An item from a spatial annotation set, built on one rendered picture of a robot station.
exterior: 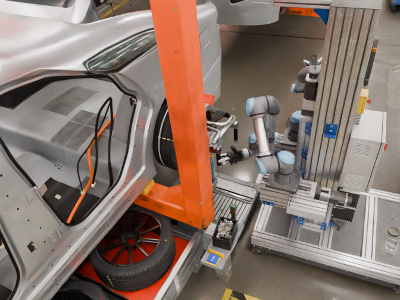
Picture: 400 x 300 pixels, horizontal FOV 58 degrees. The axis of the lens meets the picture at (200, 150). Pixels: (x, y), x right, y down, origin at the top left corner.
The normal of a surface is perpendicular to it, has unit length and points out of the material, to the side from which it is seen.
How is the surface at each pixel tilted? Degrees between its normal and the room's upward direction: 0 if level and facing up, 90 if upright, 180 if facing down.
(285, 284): 0
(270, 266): 0
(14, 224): 87
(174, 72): 90
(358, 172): 90
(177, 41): 90
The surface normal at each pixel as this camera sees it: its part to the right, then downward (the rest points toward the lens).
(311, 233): -0.08, -0.75
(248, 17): 0.04, 0.85
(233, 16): -0.21, 0.87
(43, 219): 0.88, 0.24
